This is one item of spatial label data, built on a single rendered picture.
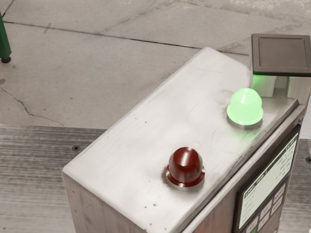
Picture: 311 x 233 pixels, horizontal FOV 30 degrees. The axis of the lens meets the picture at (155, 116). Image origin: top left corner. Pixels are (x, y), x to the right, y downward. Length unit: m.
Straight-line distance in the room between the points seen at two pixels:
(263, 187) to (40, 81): 2.27
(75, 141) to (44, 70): 1.46
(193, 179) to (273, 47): 0.13
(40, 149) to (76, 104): 1.26
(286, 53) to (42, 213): 0.81
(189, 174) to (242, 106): 0.07
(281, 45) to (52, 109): 2.12
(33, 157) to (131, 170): 0.88
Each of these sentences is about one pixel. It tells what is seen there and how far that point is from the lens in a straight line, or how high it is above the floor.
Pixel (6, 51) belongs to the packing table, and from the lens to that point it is 2.75.
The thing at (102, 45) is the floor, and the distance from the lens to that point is 2.80.
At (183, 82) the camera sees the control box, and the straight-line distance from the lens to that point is 0.45.
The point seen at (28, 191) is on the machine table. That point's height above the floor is 0.83.
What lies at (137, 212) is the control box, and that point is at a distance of 0.38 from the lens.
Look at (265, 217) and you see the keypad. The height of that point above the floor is 1.36.
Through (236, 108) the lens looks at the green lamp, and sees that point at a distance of 0.41.
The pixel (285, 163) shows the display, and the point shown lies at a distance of 0.47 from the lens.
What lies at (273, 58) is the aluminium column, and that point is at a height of 1.50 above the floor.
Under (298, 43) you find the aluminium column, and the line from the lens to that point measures 0.46.
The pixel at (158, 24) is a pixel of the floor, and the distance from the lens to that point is 2.90.
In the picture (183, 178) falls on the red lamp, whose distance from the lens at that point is 0.38.
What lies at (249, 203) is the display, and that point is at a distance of 0.44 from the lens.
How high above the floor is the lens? 1.79
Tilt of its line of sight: 47 degrees down
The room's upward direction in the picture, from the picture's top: 2 degrees counter-clockwise
